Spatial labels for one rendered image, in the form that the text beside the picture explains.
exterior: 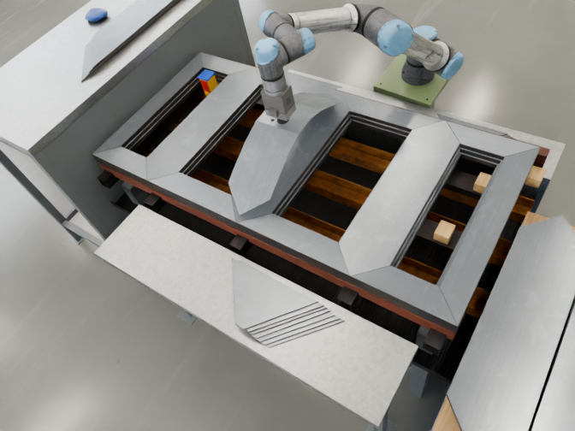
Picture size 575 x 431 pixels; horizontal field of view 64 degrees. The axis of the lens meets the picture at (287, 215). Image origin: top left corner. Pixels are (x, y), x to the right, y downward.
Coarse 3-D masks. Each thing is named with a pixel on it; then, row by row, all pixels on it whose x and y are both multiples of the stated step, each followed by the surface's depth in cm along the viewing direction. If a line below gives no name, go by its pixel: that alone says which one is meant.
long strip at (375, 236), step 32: (416, 128) 173; (448, 128) 170; (416, 160) 164; (448, 160) 161; (384, 192) 158; (416, 192) 156; (352, 224) 152; (384, 224) 150; (352, 256) 145; (384, 256) 143
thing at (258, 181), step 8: (240, 168) 162; (248, 168) 160; (256, 168) 159; (232, 176) 163; (240, 176) 161; (248, 176) 160; (256, 176) 159; (264, 176) 157; (272, 176) 156; (240, 184) 161; (248, 184) 160; (256, 184) 158; (264, 184) 157; (272, 184) 156; (256, 192) 158; (264, 192) 157; (272, 192) 155
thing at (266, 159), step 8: (248, 144) 162; (256, 144) 161; (240, 152) 163; (248, 152) 162; (256, 152) 160; (264, 152) 159; (272, 152) 158; (280, 152) 157; (240, 160) 162; (248, 160) 161; (256, 160) 160; (264, 160) 159; (272, 160) 157; (280, 160) 156; (264, 168) 158; (272, 168) 157; (280, 168) 156
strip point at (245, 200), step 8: (232, 184) 162; (232, 192) 162; (240, 192) 160; (248, 192) 159; (240, 200) 160; (248, 200) 159; (256, 200) 158; (264, 200) 156; (240, 208) 160; (248, 208) 158
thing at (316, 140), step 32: (256, 96) 203; (224, 128) 193; (320, 128) 181; (384, 128) 180; (96, 160) 197; (192, 160) 184; (288, 160) 174; (320, 160) 176; (480, 160) 164; (288, 192) 166; (416, 224) 150
